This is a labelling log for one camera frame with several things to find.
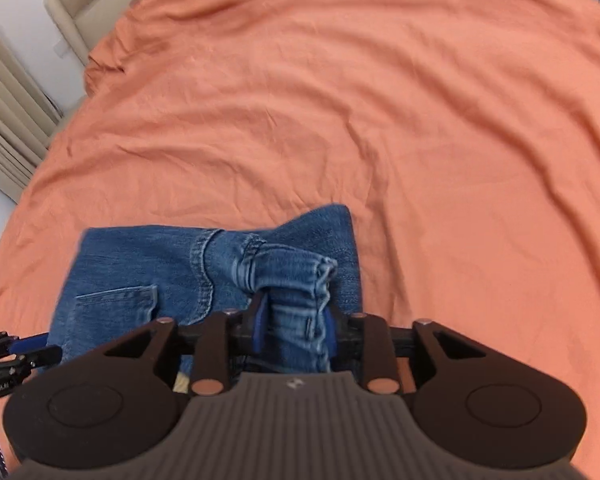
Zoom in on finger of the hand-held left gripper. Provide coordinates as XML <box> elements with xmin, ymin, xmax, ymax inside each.
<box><xmin>7</xmin><ymin>333</ymin><xmax>64</xmax><ymax>370</ymax></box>

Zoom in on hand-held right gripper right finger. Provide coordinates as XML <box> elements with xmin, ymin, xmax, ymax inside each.
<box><xmin>322</xmin><ymin>307</ymin><xmax>487</xmax><ymax>395</ymax></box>

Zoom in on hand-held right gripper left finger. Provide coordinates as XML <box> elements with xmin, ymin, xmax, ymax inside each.
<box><xmin>102</xmin><ymin>292</ymin><xmax>271</xmax><ymax>397</ymax></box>

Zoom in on blue denim pants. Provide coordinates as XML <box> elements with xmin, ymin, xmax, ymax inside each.
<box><xmin>47</xmin><ymin>204</ymin><xmax>366</xmax><ymax>392</ymax></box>

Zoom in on orange duvet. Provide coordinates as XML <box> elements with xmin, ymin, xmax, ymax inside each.
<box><xmin>0</xmin><ymin>0</ymin><xmax>600</xmax><ymax>480</ymax></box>

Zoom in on beige pleated curtain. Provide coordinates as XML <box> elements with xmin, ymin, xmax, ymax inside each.
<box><xmin>0</xmin><ymin>10</ymin><xmax>62</xmax><ymax>203</ymax></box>

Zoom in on beige upholstered bed headboard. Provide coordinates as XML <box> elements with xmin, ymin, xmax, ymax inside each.
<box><xmin>44</xmin><ymin>0</ymin><xmax>181</xmax><ymax>67</ymax></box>

